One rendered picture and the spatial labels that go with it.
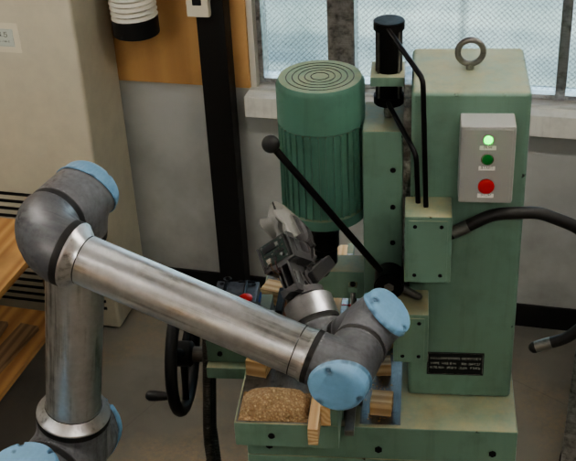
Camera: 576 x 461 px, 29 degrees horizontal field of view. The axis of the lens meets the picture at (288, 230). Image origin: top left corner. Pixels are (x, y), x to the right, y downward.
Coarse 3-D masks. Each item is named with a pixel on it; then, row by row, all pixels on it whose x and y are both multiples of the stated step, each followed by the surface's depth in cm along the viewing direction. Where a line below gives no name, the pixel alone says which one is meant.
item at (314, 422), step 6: (312, 402) 219; (312, 408) 217; (318, 408) 217; (312, 414) 216; (318, 414) 216; (312, 420) 214; (318, 420) 214; (312, 426) 213; (318, 426) 214; (312, 432) 212; (318, 432) 214; (312, 438) 213; (318, 438) 214; (312, 444) 214
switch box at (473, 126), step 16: (464, 128) 200; (480, 128) 200; (496, 128) 199; (512, 128) 199; (464, 144) 201; (480, 144) 201; (496, 144) 201; (512, 144) 200; (464, 160) 203; (480, 160) 203; (496, 160) 202; (512, 160) 202; (464, 176) 205; (480, 176) 204; (496, 176) 204; (512, 176) 204; (464, 192) 206; (480, 192) 206; (496, 192) 206
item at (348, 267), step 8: (344, 256) 240; (352, 256) 240; (360, 256) 240; (336, 264) 237; (344, 264) 237; (352, 264) 237; (360, 264) 237; (336, 272) 235; (344, 272) 235; (352, 272) 235; (360, 272) 235; (328, 280) 237; (336, 280) 236; (344, 280) 236; (352, 280) 236; (360, 280) 236; (328, 288) 238; (336, 288) 237; (344, 288) 237; (360, 288) 237; (336, 296) 239; (344, 296) 238; (360, 296) 238
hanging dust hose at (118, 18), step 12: (120, 0) 347; (132, 0) 346; (144, 0) 349; (120, 12) 348; (132, 12) 348; (144, 12) 350; (156, 12) 356; (120, 24) 351; (132, 24) 350; (144, 24) 351; (156, 24) 355; (120, 36) 353; (132, 36) 352; (144, 36) 353
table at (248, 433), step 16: (208, 368) 241; (224, 368) 241; (240, 368) 241; (256, 384) 231; (272, 384) 230; (288, 384) 230; (304, 384) 230; (240, 400) 227; (240, 432) 222; (256, 432) 221; (272, 432) 221; (288, 432) 220; (304, 432) 220; (320, 432) 220; (336, 432) 219
